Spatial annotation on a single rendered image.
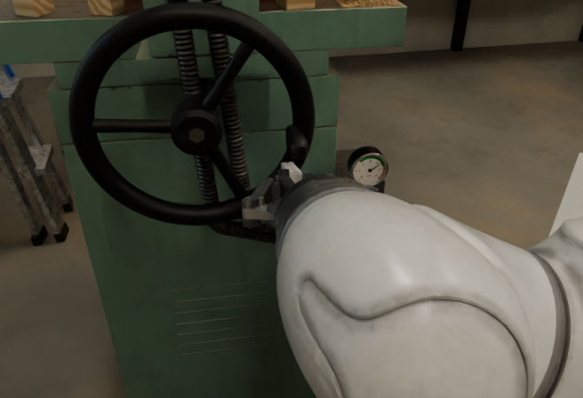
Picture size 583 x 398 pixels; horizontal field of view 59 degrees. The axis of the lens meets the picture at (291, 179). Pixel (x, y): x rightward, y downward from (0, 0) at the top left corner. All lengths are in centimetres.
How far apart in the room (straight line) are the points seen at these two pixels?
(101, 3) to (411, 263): 65
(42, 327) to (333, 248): 141
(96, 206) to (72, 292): 79
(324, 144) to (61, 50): 42
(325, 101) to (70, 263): 118
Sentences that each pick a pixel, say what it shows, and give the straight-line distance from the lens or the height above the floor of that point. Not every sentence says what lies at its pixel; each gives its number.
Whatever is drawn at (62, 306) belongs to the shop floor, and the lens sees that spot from 165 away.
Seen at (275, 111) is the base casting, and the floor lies 74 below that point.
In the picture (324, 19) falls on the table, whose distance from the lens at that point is 79.
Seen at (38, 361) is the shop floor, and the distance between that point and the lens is 153.
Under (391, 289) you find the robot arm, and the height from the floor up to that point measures 94.
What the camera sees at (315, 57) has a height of 83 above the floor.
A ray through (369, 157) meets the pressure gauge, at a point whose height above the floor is 68.
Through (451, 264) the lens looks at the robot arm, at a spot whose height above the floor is 94.
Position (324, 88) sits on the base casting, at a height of 78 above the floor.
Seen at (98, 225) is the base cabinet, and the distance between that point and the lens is 94.
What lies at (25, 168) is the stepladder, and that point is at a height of 29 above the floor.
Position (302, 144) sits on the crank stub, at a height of 81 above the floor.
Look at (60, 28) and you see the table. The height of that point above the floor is 89.
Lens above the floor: 108
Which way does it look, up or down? 32 degrees down
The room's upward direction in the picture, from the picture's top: straight up
